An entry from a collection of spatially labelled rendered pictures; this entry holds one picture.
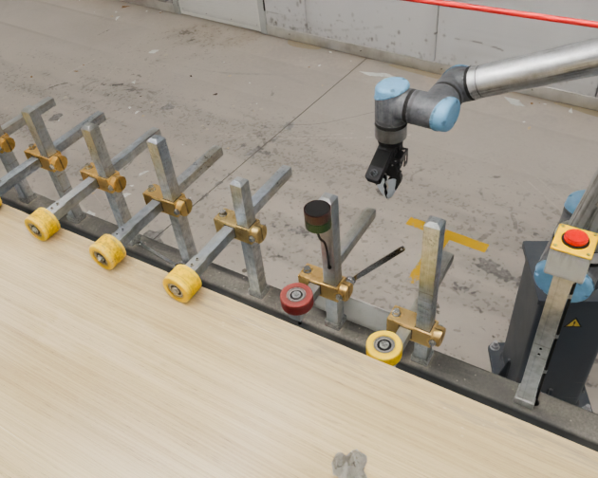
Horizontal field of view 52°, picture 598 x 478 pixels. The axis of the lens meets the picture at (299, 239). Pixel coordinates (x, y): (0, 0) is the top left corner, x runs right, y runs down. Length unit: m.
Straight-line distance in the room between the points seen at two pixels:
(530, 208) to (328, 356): 1.99
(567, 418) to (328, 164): 2.18
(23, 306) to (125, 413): 0.46
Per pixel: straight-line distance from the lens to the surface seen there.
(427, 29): 4.13
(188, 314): 1.49
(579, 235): 1.19
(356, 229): 1.69
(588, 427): 1.58
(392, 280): 2.73
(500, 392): 1.58
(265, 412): 1.30
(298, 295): 1.47
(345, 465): 1.22
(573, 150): 3.62
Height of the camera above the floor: 2.00
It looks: 43 degrees down
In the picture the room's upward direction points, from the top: 6 degrees counter-clockwise
